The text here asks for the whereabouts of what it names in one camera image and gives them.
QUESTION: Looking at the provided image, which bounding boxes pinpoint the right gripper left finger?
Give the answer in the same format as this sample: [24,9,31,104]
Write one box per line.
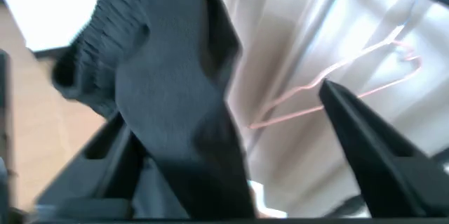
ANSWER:
[34,111,148,218]

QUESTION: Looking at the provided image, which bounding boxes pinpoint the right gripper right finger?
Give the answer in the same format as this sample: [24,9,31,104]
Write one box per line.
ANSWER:
[318,79,449,218]

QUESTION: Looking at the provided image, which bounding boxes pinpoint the pink clothes hanger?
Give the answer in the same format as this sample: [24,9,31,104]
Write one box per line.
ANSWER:
[247,0,449,130]

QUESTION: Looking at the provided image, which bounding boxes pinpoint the black shorts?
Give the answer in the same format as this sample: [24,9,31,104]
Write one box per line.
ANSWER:
[51,0,257,218]

